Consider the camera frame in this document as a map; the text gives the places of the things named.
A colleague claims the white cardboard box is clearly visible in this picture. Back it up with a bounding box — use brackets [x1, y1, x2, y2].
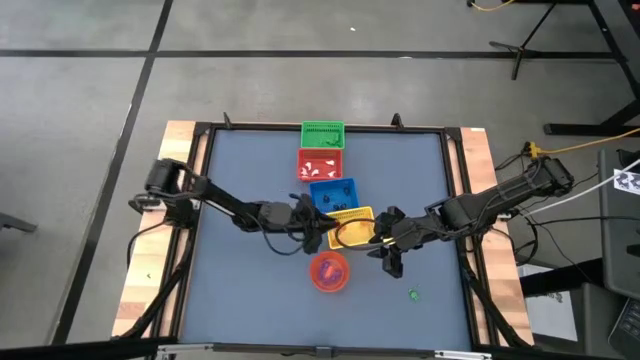
[517, 263, 580, 343]

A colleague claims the black left base cable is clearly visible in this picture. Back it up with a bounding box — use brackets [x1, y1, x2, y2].
[126, 219, 171, 274]

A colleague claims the blue-grey table mat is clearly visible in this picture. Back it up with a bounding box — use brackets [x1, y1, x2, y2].
[178, 128, 474, 351]

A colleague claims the black floor cable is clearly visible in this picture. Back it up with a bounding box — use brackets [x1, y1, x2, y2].
[522, 213, 640, 227]

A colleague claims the blue plastic basket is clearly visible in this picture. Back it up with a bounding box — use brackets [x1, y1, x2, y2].
[308, 177, 361, 214]

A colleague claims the green plastic basket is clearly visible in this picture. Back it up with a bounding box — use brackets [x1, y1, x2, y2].
[300, 120, 346, 151]

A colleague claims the black tripod stand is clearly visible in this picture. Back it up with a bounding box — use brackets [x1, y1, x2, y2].
[488, 0, 559, 81]

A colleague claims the black desk frame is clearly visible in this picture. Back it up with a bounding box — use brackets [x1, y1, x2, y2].
[543, 0, 640, 137]

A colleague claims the white cable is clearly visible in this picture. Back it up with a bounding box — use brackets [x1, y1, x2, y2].
[522, 157, 640, 217]

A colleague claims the grey floor object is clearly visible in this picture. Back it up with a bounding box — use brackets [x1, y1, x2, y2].
[0, 211, 39, 235]

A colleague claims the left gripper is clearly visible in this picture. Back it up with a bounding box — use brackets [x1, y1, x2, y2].
[257, 193, 341, 242]

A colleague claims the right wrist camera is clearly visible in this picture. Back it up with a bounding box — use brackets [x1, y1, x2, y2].
[381, 249, 405, 280]

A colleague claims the black horizontal beam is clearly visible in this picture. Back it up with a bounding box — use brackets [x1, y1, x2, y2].
[0, 337, 166, 360]

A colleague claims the black keyboard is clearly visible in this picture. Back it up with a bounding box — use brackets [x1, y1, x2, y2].
[607, 297, 640, 359]

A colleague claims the red plastic basket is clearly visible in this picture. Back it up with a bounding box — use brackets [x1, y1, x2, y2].
[297, 148, 345, 182]

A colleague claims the black left camera cable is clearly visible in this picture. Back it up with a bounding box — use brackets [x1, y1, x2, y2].
[258, 219, 307, 257]

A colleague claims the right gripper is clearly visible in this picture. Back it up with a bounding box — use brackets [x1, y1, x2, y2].
[366, 205, 427, 260]

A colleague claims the yellow power cable with plug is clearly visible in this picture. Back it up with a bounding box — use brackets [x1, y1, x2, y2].
[523, 127, 640, 156]

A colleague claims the printed paper tag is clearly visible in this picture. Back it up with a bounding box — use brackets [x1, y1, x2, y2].
[613, 168, 640, 196]

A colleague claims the black right camera cable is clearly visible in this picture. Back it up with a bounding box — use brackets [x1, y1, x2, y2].
[333, 217, 401, 252]

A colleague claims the grey equipment case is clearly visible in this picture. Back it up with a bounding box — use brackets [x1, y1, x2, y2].
[598, 148, 640, 300]

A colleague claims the silver aluminium bar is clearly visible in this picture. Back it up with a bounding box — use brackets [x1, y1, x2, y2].
[156, 342, 215, 357]
[433, 349, 494, 360]

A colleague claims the black camera cable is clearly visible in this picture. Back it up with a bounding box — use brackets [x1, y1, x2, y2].
[258, 219, 307, 257]
[333, 217, 401, 252]

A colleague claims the black table frame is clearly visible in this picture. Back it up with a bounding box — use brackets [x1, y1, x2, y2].
[113, 112, 535, 354]

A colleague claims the yellow plastic basket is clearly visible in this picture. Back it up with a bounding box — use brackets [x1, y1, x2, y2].
[326, 205, 377, 251]

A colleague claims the black side table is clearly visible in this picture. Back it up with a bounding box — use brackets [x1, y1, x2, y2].
[519, 257, 617, 360]

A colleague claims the thin yellow cable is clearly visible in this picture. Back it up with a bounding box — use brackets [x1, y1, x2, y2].
[467, 0, 515, 13]

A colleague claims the orange plastic bowl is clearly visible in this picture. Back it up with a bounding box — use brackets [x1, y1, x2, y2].
[309, 250, 352, 294]

